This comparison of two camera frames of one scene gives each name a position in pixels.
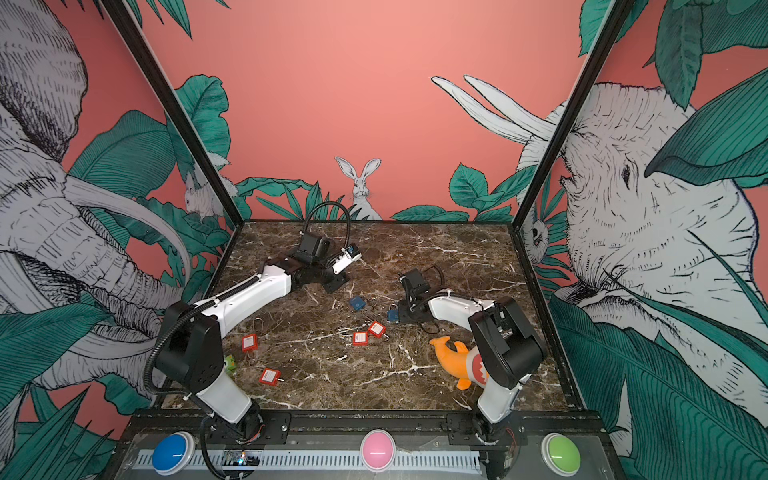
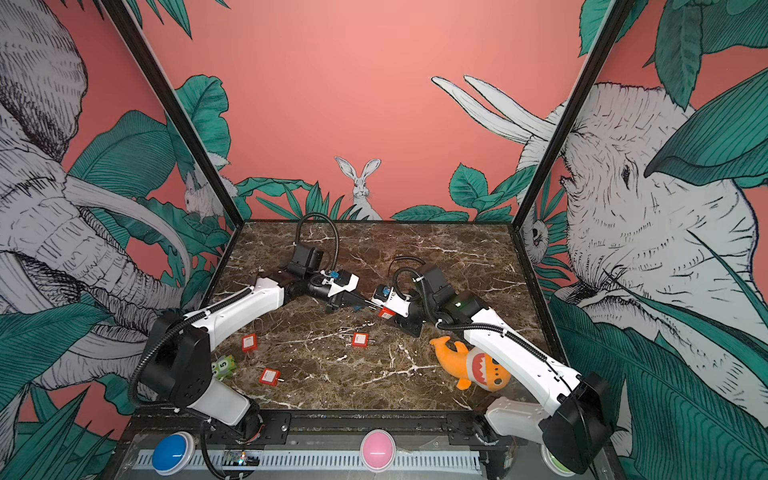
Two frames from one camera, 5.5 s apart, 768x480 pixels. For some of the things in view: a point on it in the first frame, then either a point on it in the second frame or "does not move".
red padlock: (270, 377) does not move
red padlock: (376, 328) → (386, 312)
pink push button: (377, 450) does not move
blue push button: (173, 453) does not move
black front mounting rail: (139, 426) does not move
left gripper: (339, 278) → (352, 300)
